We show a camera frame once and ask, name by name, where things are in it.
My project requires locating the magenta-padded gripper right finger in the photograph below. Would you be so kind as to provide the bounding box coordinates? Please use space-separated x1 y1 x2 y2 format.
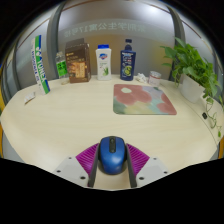
123 143 171 189

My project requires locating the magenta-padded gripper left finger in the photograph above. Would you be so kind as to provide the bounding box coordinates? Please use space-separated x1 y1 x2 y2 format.
52 142 101 189

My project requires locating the blue computer mouse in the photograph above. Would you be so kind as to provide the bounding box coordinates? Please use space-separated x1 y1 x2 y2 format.
98 135 128 175

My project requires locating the floral print mouse pad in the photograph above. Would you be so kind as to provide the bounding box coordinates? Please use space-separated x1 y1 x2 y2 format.
112 83 178 116

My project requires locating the small white paper packet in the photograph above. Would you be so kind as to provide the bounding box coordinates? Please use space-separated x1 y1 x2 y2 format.
23 92 36 105

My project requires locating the small white round jar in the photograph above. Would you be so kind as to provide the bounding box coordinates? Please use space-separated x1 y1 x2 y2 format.
148 70 162 88

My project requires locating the crumpled white tissue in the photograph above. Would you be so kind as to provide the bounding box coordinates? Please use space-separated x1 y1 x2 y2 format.
134 72 149 84

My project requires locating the clear green-label plastic bottle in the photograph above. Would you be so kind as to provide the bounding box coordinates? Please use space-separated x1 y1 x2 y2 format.
54 51 70 85

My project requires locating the brown cardboard box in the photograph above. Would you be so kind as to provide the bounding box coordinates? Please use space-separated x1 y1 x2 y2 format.
64 38 92 84

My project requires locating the green potted plant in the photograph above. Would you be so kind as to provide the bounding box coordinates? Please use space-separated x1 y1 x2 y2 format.
160 36 224 138

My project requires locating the white blue-capped lotion bottle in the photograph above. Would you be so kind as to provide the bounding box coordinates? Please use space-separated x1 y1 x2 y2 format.
95 44 113 81

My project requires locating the dark blue pump bottle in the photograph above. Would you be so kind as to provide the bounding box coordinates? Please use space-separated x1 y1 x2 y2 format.
119 38 137 82

